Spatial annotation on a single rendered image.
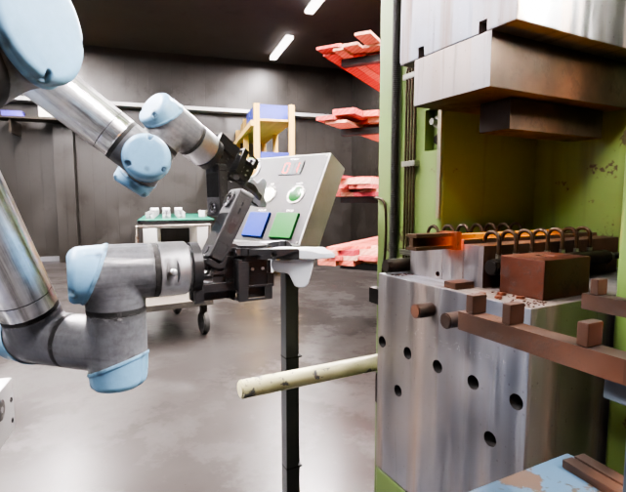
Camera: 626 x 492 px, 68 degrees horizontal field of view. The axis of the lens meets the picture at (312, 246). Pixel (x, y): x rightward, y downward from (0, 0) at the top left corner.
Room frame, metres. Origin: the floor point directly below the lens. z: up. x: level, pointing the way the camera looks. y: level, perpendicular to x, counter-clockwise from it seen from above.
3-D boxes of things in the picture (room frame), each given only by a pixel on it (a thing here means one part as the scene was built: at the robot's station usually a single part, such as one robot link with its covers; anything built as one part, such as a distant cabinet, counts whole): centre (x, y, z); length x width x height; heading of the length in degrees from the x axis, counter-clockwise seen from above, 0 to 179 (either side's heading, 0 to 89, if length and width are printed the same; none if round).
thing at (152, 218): (7.24, 2.15, 0.48); 2.76 x 0.99 x 0.95; 18
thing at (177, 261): (0.64, 0.19, 0.98); 0.08 x 0.05 x 0.08; 28
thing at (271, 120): (7.63, 0.86, 1.23); 2.66 x 0.75 x 2.45; 18
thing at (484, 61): (1.01, -0.45, 1.32); 0.42 x 0.20 x 0.10; 118
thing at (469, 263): (1.01, -0.45, 0.96); 0.42 x 0.20 x 0.09; 118
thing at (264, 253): (0.67, 0.06, 1.00); 0.09 x 0.05 x 0.02; 82
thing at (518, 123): (1.01, -0.49, 1.24); 0.30 x 0.07 x 0.06; 118
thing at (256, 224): (1.27, 0.15, 1.01); 0.07 x 0.05 x 0.07; 53
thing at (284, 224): (1.21, 0.07, 1.01); 0.07 x 0.05 x 0.07; 53
